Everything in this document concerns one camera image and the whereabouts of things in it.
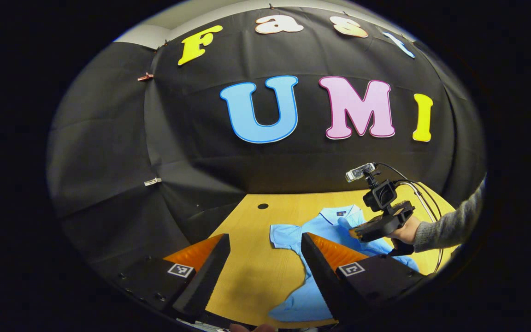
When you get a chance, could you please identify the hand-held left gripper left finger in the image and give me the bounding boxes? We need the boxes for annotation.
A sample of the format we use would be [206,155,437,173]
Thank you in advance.
[109,233,232,324]

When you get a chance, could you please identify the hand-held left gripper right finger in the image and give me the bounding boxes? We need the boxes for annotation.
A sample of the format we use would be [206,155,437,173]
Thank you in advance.
[300,231,428,323]

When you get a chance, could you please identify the light blue T-shirt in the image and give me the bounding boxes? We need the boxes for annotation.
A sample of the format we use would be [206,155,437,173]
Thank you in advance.
[268,204,420,322]

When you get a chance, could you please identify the black backdrop cloth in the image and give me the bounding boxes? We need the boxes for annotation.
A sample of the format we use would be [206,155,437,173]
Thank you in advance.
[47,6,486,277]

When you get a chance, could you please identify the black cable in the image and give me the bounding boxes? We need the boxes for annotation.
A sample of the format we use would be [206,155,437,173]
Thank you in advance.
[375,162,447,273]

